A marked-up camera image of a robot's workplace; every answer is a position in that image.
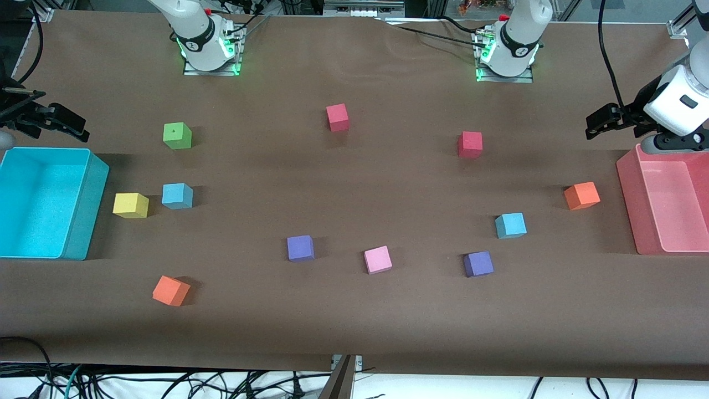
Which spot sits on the aluminium frame rail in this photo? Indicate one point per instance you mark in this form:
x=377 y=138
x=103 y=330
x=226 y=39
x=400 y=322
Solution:
x=360 y=10

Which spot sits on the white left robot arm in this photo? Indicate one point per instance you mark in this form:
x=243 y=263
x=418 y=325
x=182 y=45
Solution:
x=518 y=44

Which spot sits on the brown table cover sheet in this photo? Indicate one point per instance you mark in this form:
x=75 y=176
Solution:
x=354 y=321

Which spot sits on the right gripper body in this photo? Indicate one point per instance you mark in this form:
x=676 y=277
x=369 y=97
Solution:
x=21 y=117

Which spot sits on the small metal bracket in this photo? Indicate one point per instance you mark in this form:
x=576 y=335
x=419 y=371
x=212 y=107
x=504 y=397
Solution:
x=359 y=363

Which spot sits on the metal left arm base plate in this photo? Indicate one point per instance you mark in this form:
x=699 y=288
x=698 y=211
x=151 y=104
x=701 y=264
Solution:
x=515 y=79

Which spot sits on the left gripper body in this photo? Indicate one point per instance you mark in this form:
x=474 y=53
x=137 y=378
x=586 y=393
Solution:
x=630 y=117

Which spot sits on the dark slanted post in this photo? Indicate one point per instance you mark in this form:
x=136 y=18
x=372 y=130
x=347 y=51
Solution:
x=339 y=385

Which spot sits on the aluminium frame corner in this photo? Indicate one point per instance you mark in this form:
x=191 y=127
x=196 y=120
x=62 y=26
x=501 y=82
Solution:
x=43 y=15
x=678 y=27

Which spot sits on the pink foam block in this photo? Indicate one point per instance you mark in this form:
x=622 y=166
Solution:
x=378 y=260

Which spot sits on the pink plastic bin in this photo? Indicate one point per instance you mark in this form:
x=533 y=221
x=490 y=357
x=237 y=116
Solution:
x=664 y=205

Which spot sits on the yellow foam block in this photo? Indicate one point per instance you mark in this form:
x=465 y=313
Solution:
x=130 y=205

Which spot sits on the cyan plastic bin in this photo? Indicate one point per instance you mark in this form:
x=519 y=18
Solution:
x=33 y=205

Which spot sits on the purple foam block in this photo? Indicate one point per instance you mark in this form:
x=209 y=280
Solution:
x=301 y=248
x=478 y=264

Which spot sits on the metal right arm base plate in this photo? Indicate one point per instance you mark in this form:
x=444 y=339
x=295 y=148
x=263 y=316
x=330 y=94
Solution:
x=213 y=72

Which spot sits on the light blue foam block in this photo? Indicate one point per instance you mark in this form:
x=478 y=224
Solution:
x=510 y=226
x=177 y=196

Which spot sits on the orange foam block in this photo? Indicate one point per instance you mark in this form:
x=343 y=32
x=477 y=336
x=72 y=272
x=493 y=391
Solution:
x=581 y=196
x=170 y=291

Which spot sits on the green foam block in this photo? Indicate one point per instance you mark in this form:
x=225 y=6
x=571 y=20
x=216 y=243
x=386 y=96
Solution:
x=177 y=137

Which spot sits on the red foam block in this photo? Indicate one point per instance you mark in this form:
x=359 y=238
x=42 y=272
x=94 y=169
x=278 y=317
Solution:
x=338 y=118
x=470 y=145

